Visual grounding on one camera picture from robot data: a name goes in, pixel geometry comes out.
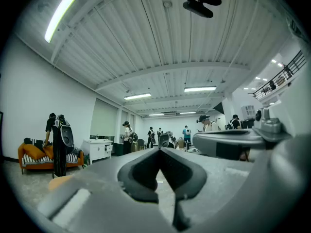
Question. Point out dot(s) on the white roller blind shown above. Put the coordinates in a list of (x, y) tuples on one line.
[(103, 118)]

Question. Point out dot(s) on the orange cushion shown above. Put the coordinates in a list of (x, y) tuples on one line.
[(34, 152)]

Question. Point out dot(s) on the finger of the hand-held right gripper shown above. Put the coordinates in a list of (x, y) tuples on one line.
[(209, 142)]

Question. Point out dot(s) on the white glass-door cupboard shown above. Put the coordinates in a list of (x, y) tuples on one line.
[(248, 112)]

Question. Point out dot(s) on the round ceiling smoke detector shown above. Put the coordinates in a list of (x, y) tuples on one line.
[(167, 4)]

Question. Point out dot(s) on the grey backpack device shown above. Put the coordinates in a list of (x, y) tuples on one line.
[(165, 139)]

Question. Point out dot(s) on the black balcony railing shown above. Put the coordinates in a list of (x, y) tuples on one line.
[(279, 78)]

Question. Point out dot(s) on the black white striped cushion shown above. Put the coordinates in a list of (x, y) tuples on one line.
[(71, 157), (36, 159)]

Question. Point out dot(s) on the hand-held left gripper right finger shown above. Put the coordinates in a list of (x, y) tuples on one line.
[(184, 173)]

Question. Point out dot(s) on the fluorescent ceiling light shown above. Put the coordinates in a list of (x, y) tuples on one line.
[(60, 14), (200, 89), (187, 112), (137, 96), (156, 114)]

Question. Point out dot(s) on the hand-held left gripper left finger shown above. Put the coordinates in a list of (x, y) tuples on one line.
[(136, 176)]

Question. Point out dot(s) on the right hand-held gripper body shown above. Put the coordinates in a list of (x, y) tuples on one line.
[(273, 127)]

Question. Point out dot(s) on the white cabinet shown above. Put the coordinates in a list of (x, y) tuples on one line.
[(97, 150)]

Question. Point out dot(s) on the black head-worn camera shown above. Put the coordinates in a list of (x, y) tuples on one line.
[(198, 8)]

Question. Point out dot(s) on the orange sofa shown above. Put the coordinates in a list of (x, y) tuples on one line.
[(36, 165)]

